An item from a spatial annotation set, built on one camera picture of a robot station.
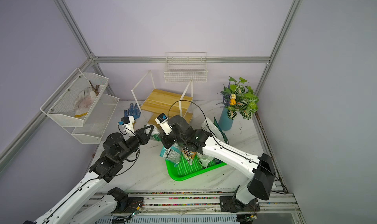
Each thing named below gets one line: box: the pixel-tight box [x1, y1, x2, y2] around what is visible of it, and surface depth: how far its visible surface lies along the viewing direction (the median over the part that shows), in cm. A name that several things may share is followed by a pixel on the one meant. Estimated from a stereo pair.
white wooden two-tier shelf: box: [131, 70, 194, 126], surface depth 93 cm
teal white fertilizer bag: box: [160, 143, 182, 167], surface depth 80 cm
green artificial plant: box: [215, 76, 260, 120], surface depth 78 cm
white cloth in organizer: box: [73, 86, 97, 115], surface depth 80 cm
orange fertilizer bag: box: [181, 147, 197, 166], surface depth 86 cm
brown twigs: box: [88, 80, 100, 97], surface depth 87 cm
